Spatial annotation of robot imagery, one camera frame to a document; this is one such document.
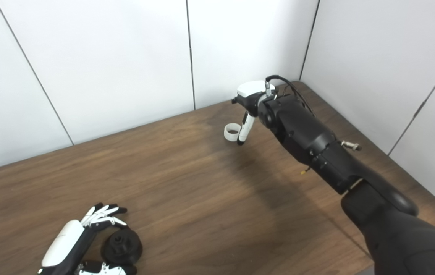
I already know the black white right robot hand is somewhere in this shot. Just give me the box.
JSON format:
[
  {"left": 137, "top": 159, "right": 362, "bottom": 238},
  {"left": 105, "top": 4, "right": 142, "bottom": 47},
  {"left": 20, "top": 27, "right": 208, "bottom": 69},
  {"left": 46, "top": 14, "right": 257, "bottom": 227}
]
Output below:
[{"left": 231, "top": 80, "right": 277, "bottom": 146}]

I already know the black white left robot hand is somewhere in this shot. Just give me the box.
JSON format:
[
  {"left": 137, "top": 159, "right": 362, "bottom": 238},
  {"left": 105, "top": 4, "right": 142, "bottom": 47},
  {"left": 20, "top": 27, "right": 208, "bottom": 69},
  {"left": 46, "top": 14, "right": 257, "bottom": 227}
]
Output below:
[{"left": 37, "top": 202, "right": 137, "bottom": 275}]

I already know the white plastic ring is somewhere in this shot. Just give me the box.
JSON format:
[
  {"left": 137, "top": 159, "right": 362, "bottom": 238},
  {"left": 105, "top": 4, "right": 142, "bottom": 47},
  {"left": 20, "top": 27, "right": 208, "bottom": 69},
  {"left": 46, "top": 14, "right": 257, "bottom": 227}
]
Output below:
[{"left": 224, "top": 123, "right": 242, "bottom": 142}]

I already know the round black gear part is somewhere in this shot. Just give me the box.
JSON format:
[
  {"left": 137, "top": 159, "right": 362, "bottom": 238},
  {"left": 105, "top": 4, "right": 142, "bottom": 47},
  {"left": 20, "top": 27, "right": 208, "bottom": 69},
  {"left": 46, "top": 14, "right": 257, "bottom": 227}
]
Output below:
[{"left": 101, "top": 228, "right": 143, "bottom": 266}]

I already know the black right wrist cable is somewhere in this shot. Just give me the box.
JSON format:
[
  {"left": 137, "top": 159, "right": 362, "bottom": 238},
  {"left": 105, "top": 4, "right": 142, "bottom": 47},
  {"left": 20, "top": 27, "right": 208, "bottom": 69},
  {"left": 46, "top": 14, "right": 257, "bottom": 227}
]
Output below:
[{"left": 265, "top": 75, "right": 315, "bottom": 115}]

